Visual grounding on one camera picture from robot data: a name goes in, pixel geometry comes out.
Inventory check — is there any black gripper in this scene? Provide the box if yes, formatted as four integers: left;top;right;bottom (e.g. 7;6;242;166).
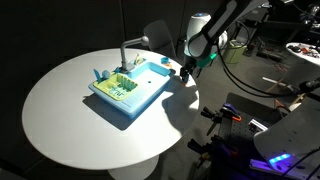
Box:
179;54;201;83

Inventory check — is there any light blue toy sink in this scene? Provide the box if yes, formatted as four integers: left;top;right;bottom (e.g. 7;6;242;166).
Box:
88;57;173;120

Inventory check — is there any grey chair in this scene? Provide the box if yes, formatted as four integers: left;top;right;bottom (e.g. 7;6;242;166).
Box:
143;19;177;58

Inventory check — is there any cream toy soap bottle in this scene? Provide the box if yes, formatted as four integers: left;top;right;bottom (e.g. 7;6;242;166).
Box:
134;53;145;66

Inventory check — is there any green waste bin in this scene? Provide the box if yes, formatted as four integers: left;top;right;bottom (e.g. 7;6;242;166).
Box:
223;39;248;65

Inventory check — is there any grey toy faucet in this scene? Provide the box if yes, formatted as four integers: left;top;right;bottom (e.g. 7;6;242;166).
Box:
119;35;150;74

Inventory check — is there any yellow-green toy dish rack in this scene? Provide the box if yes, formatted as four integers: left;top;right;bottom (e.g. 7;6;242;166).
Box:
93;72;139;102

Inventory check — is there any blue toy spatula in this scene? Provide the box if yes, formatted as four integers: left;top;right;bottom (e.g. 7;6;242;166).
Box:
93;68;102;83

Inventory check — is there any small black device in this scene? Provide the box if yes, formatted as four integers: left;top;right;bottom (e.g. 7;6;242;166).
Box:
288;45;301;54

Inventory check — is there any white round side table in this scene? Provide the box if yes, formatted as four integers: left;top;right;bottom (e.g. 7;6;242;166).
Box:
285;42;320;67

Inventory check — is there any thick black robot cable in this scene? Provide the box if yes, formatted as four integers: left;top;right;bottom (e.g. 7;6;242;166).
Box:
215;41;320;100

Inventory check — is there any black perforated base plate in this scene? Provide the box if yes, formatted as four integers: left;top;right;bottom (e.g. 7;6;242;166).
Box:
213;92;320;180

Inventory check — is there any short aluminium rail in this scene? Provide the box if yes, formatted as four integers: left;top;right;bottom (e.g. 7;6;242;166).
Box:
249;118;269;132

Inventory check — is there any wooden stick frame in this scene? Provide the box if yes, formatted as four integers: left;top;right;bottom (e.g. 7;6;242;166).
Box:
261;76;309;103

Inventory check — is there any white table pedestal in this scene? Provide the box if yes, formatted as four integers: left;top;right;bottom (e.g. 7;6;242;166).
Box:
107;154;160;180

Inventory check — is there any long aluminium rail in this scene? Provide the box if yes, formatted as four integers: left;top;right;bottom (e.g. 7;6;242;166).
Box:
249;158;285;173

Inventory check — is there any black base cable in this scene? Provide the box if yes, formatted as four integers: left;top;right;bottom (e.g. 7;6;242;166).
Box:
281;148;320;180

